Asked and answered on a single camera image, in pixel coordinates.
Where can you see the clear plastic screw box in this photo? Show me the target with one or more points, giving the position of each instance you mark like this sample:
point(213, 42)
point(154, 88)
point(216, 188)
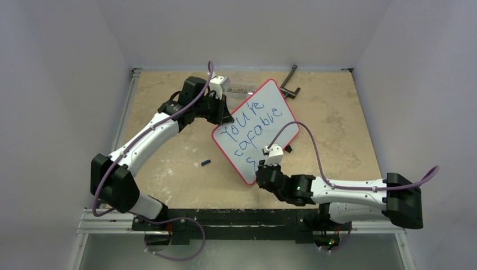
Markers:
point(242, 85)

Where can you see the pink framed whiteboard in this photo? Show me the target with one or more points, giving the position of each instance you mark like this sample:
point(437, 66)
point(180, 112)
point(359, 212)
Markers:
point(256, 122)

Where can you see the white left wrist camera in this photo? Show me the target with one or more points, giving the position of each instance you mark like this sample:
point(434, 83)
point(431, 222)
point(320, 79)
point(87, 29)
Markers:
point(219, 84)

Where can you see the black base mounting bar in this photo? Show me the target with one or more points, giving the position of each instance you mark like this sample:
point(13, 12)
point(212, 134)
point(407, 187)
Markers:
point(302, 226)

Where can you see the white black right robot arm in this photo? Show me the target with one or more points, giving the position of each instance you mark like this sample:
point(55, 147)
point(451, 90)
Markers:
point(394, 198)

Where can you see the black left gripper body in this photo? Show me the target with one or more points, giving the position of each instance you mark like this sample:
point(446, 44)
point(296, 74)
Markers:
point(211, 108)

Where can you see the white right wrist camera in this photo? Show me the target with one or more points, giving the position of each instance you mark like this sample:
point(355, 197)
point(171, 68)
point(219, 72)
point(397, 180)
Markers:
point(273, 155)

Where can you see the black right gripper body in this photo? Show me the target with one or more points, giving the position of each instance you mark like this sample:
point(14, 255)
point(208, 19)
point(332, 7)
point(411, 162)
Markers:
point(263, 172)

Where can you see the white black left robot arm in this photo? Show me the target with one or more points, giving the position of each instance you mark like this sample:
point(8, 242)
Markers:
point(112, 175)

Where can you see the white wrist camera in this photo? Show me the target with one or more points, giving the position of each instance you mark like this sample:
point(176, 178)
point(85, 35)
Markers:
point(273, 155)
point(219, 84)

